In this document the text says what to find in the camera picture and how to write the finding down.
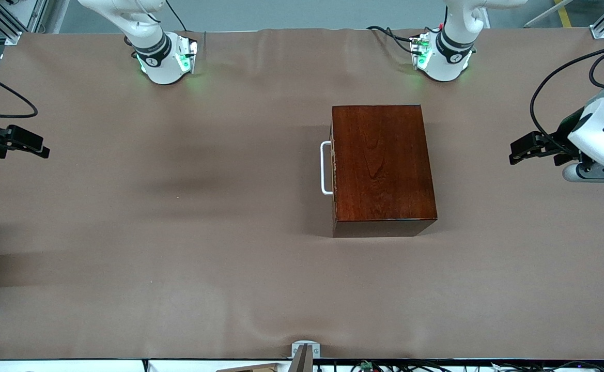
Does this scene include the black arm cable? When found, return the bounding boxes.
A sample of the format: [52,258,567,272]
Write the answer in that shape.
[530,48,604,151]
[0,66,39,119]

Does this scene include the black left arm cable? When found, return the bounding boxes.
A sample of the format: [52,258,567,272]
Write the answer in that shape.
[530,48,604,151]

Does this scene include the brown table cover mat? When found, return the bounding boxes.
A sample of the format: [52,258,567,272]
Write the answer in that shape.
[0,28,604,361]

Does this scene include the black left base cables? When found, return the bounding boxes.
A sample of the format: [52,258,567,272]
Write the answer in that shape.
[366,24,421,55]

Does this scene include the white drawer handle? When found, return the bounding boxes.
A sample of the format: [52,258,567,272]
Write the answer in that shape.
[320,141,334,196]

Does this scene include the dark red wooden cabinet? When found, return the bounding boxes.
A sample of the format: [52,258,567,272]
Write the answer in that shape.
[331,104,438,238]

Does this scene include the black right base cable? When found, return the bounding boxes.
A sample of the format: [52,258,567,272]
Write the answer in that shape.
[165,0,189,33]

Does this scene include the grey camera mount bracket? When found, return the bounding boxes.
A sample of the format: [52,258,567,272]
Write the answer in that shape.
[288,341,321,372]

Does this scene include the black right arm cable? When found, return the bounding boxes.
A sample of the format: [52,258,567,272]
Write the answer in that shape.
[0,66,39,119]

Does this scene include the brown cardboard piece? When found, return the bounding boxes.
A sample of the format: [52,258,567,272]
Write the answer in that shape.
[216,363,282,372]

